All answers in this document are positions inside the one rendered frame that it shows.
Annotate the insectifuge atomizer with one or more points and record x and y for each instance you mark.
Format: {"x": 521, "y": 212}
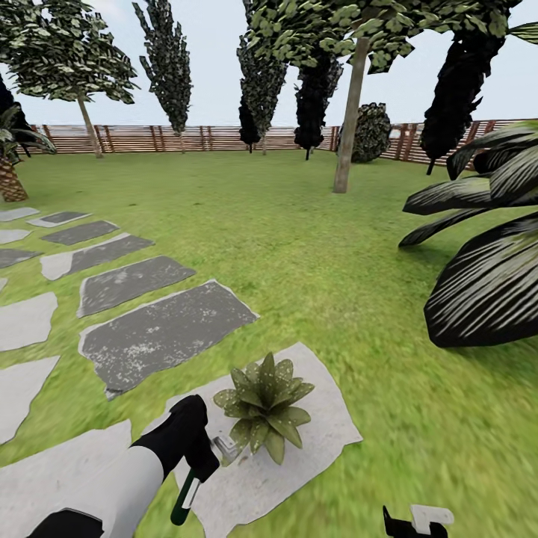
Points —
{"x": 185, "y": 499}

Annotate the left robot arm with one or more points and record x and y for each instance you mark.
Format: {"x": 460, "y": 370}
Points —
{"x": 113, "y": 503}

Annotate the pot plant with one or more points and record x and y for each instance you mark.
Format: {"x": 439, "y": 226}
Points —
{"x": 263, "y": 399}

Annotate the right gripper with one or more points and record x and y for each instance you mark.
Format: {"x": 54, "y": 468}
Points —
{"x": 404, "y": 529}

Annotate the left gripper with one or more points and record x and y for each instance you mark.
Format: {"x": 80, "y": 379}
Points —
{"x": 203, "y": 461}

